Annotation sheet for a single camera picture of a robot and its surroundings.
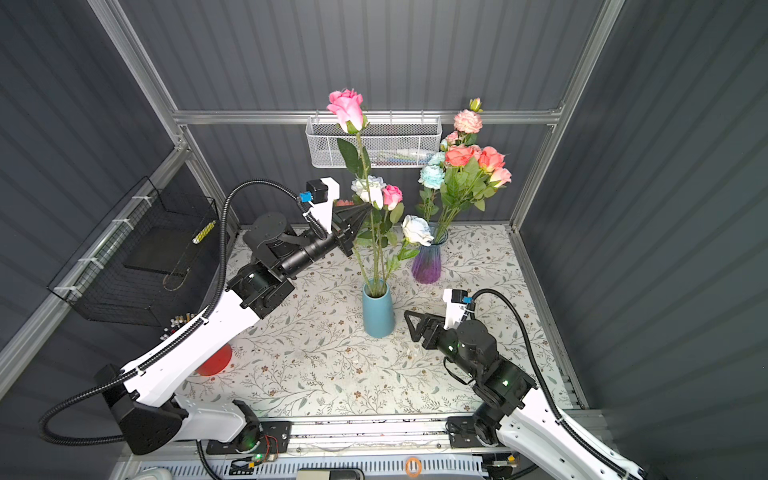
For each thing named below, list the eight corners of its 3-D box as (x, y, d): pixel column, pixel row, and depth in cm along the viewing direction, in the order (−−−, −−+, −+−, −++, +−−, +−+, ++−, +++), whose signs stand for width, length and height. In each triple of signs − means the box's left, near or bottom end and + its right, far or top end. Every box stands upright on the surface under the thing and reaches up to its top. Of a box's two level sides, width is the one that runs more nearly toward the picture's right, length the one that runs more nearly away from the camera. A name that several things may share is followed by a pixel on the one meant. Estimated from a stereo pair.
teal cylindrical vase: (368, 339, 92) (362, 305, 75) (366, 317, 97) (361, 279, 81) (392, 337, 93) (392, 302, 76) (389, 314, 98) (389, 277, 81)
